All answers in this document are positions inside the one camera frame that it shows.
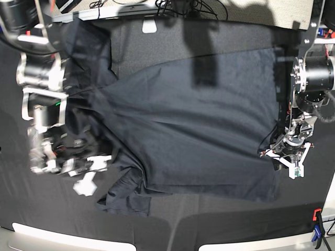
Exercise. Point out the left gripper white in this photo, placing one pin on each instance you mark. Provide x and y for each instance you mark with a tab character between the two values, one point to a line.
286	156

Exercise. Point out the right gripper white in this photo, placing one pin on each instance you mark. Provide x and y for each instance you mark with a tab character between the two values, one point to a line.
46	158

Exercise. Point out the black t-shirt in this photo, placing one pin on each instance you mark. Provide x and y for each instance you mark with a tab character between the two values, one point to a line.
184	126

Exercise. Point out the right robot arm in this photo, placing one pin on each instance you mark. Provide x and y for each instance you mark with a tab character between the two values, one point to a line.
60	68

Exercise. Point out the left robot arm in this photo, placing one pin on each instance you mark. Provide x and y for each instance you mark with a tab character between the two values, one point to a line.
311	87

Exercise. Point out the orange blue clamp bottom right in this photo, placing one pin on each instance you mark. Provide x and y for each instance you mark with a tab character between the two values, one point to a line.
319	230

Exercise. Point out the white tab on table edge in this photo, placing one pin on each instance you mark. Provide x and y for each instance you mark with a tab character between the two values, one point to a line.
149	25

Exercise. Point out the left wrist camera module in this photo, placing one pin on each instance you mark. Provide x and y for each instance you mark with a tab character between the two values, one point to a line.
295	172

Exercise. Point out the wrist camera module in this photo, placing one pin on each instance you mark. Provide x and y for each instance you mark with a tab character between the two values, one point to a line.
85	187
295	172

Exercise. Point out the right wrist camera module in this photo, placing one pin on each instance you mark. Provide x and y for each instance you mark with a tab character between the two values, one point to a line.
85	187

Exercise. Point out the aluminium frame rail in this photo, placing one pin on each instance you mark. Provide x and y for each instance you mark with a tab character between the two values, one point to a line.
106	12

